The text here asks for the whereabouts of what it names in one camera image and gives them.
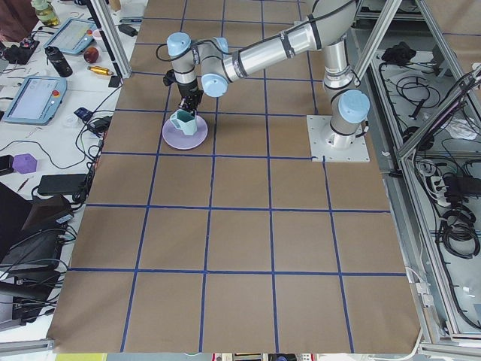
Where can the blue teach pendant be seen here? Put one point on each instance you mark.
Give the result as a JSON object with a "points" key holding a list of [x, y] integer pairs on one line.
{"points": [[37, 100], [73, 36]]}

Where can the black water bottle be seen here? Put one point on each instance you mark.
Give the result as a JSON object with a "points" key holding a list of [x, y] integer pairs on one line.
{"points": [[58, 61]]}

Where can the purple faceted object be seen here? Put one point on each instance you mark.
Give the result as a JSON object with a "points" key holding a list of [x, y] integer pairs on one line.
{"points": [[25, 163]]}

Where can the light blue faceted cup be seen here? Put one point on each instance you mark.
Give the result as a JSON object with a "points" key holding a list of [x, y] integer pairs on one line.
{"points": [[184, 121]]}

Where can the aluminium frame post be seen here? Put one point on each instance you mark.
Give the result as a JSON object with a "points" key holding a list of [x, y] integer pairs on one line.
{"points": [[102, 16]]}

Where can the blue teach pendant near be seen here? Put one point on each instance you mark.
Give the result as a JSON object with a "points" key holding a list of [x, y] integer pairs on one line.
{"points": [[37, 100]]}

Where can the blue teach pendant far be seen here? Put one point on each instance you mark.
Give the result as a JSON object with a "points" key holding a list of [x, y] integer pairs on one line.
{"points": [[73, 36]]}

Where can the black power adapter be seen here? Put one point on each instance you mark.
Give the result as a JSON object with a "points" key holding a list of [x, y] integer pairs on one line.
{"points": [[127, 30]]}

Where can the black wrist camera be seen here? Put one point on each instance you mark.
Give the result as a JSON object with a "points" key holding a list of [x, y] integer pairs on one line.
{"points": [[169, 78]]}

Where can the black power brick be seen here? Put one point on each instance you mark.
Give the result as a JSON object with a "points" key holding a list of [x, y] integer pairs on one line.
{"points": [[63, 184]]}

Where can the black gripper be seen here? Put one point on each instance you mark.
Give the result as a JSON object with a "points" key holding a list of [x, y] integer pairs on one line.
{"points": [[189, 91]]}

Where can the red apple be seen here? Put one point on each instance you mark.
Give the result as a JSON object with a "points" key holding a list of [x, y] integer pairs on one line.
{"points": [[91, 55]]}

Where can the gold metal cylinder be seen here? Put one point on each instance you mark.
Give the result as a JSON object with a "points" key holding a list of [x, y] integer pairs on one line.
{"points": [[100, 70]]}

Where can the green glass bottle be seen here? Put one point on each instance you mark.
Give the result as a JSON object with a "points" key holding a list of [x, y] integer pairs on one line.
{"points": [[45, 12]]}

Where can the lilac plate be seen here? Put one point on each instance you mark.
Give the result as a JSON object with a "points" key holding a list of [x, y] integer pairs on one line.
{"points": [[176, 139]]}

